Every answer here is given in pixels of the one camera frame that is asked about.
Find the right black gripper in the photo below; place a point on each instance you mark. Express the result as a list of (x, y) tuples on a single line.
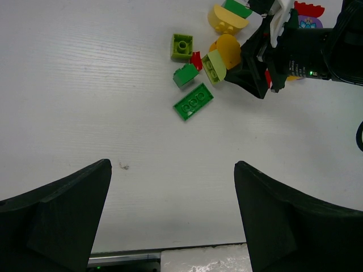
[(299, 53)]

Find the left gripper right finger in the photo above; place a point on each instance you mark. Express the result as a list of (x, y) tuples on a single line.
[(288, 230)]

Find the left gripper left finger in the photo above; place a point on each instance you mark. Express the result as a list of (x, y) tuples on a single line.
[(53, 227)]

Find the orange yellow curved lego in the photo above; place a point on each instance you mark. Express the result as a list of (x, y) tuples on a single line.
[(229, 49)]

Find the lime curved lego brick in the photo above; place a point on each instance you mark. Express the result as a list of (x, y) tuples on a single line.
[(214, 67)]

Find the red rectangular lego brick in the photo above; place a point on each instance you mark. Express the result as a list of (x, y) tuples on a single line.
[(268, 78)]

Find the small red lego left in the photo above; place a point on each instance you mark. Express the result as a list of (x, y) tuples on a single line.
[(196, 60)]

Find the green flat lego plate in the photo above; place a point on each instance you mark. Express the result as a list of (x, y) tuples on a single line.
[(193, 102)]

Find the pale yellow curved lego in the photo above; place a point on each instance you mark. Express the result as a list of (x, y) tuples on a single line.
[(224, 21)]

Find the dark green lego block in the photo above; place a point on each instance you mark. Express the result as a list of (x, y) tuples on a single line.
[(184, 75)]

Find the dark green curved lego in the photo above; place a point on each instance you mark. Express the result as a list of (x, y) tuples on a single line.
[(237, 8)]

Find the lime square lego brick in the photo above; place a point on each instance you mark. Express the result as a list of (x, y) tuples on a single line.
[(181, 47)]

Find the purple lotus lego piece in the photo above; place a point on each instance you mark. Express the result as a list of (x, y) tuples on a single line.
[(309, 22)]

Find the red scalloped lego brick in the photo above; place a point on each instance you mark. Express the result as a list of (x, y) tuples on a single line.
[(309, 10)]

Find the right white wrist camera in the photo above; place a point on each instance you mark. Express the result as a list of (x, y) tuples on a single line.
[(277, 13)]

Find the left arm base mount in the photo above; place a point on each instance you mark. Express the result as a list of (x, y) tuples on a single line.
[(134, 260)]

